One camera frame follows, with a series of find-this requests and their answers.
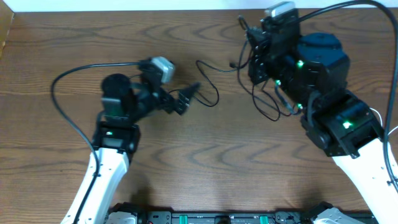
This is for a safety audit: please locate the thin black cable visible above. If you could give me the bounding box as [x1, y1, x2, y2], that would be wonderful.
[236, 15, 302, 122]

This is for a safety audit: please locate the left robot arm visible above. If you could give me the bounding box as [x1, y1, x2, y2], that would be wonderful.
[62, 72, 200, 223]

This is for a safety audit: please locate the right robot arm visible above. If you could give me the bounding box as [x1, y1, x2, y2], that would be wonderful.
[243, 8, 397, 223]

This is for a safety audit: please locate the wooden side panel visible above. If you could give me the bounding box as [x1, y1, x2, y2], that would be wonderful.
[0, 0, 14, 56]

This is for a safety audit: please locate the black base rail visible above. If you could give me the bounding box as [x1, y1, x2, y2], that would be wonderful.
[105, 202, 374, 224]

